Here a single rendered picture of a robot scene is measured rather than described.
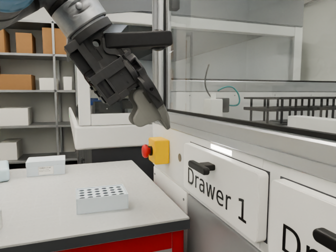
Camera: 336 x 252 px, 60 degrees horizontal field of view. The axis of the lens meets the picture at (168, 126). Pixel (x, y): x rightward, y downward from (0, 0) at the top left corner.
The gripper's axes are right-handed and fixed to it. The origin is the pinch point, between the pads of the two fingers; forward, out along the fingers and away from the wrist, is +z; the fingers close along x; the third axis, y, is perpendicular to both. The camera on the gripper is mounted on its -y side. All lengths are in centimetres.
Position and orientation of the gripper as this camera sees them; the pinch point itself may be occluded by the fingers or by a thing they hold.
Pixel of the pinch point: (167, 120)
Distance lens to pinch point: 52.6
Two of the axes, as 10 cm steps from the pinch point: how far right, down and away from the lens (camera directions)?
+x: 3.3, 1.1, -9.4
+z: 5.4, 7.9, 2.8
